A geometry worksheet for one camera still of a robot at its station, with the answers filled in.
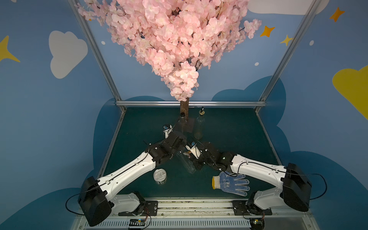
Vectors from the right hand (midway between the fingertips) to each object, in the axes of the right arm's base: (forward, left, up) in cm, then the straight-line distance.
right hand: (193, 156), depth 81 cm
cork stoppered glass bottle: (-2, +4, +2) cm, 6 cm away
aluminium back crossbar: (+46, +51, -4) cm, 69 cm away
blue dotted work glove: (-9, -22, -12) cm, 26 cm away
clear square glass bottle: (+23, -4, 0) cm, 23 cm away
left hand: (+6, +7, +8) cm, 13 cm away
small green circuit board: (-32, +28, -15) cm, 45 cm away
